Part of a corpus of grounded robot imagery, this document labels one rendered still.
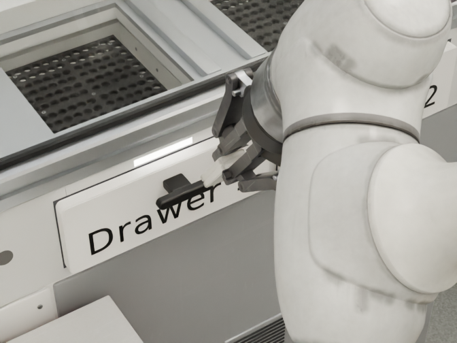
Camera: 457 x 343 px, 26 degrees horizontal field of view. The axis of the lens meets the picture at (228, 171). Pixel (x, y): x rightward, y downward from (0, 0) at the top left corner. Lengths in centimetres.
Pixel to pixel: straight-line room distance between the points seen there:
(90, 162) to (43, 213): 8
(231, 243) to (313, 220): 71
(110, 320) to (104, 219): 14
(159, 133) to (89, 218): 13
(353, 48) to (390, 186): 10
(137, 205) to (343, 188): 57
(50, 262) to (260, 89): 47
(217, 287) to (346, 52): 78
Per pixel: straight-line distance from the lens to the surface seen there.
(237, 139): 97
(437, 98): 145
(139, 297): 134
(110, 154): 115
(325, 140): 69
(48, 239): 119
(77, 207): 115
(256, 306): 151
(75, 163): 113
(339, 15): 69
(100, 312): 125
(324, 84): 71
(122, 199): 118
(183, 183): 119
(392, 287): 66
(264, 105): 83
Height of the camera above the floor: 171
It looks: 42 degrees down
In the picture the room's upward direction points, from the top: straight up
